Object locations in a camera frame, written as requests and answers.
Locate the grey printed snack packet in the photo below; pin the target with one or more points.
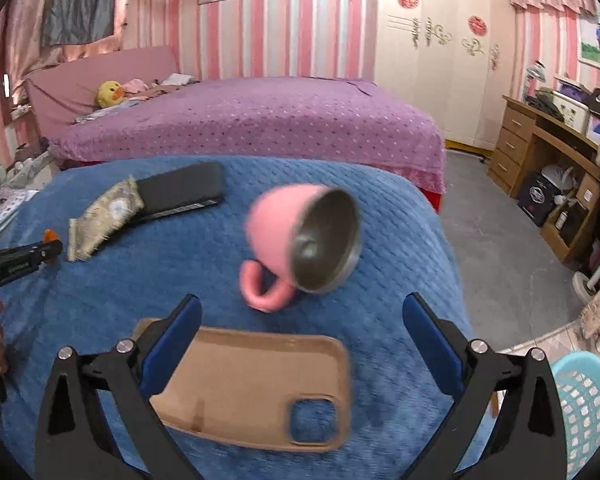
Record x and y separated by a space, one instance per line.
107 215

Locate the blue knitted blanket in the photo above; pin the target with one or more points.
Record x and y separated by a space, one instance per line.
396 405

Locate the small framed photo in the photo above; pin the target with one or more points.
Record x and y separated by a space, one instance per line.
589 39

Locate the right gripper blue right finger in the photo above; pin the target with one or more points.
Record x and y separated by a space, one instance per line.
440 344

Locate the yellow duck plush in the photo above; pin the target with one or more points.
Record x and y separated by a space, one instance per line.
110 93

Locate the wooden desk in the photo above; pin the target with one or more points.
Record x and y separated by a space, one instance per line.
549 168

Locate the desk lamp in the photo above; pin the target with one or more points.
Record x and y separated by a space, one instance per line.
534 72

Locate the purple dotted bed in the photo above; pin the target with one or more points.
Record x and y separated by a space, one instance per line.
343 120

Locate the dotted ironing board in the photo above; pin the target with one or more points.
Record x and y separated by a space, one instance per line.
10 201

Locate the black smartphone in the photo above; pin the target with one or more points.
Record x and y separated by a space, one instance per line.
184 189

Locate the white storage box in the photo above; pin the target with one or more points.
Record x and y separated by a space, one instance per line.
576 115

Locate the pink window curtain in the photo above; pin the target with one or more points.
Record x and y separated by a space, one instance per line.
46 33

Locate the white wardrobe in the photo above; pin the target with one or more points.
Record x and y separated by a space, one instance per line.
452 59

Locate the light blue laundry basket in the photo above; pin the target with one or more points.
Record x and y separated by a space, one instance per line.
577 379

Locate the pink metal-lined mug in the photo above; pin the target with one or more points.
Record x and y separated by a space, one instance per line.
303 237

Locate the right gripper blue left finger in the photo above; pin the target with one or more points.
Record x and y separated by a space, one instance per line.
164 343

